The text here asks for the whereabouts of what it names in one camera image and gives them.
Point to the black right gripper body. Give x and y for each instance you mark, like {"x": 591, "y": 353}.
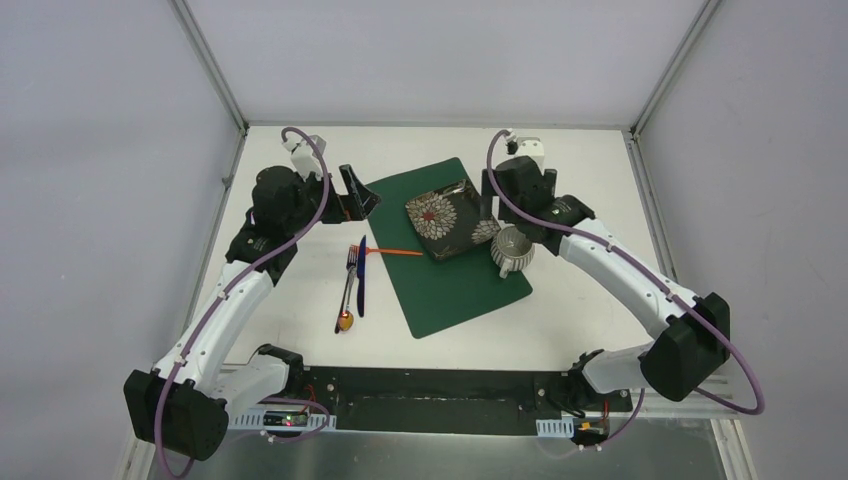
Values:
{"x": 487, "y": 199}

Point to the aluminium frame rail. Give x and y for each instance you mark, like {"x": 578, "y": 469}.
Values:
{"x": 725, "y": 430}

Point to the grey ribbed mug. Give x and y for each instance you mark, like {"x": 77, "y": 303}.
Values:
{"x": 511, "y": 251}

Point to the orange plastic fork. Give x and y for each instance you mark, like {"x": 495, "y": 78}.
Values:
{"x": 391, "y": 252}

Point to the blue plastic knife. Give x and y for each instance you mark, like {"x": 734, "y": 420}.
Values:
{"x": 360, "y": 273}

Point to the purple metallic fork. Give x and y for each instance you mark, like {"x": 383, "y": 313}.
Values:
{"x": 349, "y": 264}

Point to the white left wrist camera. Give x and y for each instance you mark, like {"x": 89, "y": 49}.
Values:
{"x": 303, "y": 157}

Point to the black floral square plate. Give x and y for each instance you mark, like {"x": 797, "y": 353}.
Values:
{"x": 448, "y": 221}

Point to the left electronics board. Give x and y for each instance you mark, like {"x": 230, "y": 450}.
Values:
{"x": 285, "y": 419}

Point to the electronics board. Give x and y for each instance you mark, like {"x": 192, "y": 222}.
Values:
{"x": 587, "y": 430}
{"x": 285, "y": 419}

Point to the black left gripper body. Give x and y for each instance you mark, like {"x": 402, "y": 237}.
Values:
{"x": 342, "y": 196}

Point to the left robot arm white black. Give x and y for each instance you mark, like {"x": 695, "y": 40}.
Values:
{"x": 182, "y": 404}

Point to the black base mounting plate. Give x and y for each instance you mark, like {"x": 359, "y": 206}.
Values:
{"x": 467, "y": 402}

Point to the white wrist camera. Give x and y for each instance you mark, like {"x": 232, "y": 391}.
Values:
{"x": 303, "y": 157}
{"x": 531, "y": 147}

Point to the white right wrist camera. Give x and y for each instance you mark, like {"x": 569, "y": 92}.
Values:
{"x": 531, "y": 147}

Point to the green placemat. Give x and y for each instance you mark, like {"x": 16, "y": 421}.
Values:
{"x": 436, "y": 295}

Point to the right electronics board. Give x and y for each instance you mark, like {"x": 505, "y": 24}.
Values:
{"x": 587, "y": 430}

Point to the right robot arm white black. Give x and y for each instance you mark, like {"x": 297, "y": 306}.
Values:
{"x": 689, "y": 333}

